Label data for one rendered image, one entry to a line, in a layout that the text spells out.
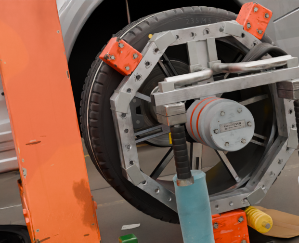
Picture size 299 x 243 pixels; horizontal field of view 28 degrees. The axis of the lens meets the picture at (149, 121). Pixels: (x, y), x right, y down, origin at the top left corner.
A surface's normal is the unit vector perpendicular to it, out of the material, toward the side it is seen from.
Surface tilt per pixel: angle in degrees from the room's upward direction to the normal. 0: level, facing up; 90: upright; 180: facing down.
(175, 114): 90
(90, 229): 90
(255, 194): 90
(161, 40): 90
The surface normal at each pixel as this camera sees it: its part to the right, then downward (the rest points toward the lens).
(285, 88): -0.95, 0.19
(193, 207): -0.05, 0.16
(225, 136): 0.28, 0.11
